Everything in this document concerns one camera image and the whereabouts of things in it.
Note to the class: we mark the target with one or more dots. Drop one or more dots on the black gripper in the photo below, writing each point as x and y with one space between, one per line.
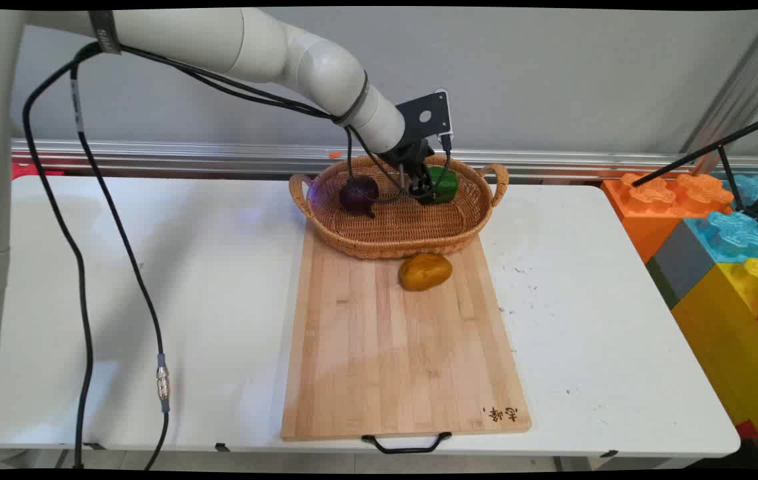
408 152

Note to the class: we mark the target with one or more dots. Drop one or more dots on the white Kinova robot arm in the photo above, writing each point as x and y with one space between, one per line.
272 46

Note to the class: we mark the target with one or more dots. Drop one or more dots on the green toy bell pepper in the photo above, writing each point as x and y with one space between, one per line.
446 186

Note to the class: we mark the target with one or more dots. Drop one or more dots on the woven wicker basket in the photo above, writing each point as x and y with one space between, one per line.
405 230

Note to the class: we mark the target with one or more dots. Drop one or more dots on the yellow-brown toy potato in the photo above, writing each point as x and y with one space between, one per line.
425 272

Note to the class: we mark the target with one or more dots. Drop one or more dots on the bamboo cutting board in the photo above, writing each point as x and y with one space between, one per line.
398 353

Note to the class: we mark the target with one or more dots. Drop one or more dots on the orange giant building block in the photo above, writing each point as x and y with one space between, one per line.
645 206

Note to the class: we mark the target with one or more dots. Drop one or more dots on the black tripod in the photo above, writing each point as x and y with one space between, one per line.
725 145

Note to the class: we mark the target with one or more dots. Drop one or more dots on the large blue giant building block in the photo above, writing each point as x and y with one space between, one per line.
732 236

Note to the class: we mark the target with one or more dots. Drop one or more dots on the small blue giant building block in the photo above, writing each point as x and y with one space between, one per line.
755 186

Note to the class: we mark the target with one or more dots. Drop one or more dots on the yellow giant building block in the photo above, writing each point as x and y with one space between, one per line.
732 333

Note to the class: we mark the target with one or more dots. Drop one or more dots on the red block with studs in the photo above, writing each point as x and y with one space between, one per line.
35 170

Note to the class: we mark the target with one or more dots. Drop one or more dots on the black wrist camera mount plate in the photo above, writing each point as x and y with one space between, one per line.
426 114

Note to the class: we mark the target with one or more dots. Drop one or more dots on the aluminium rail along wall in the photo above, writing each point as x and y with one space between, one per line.
185 156

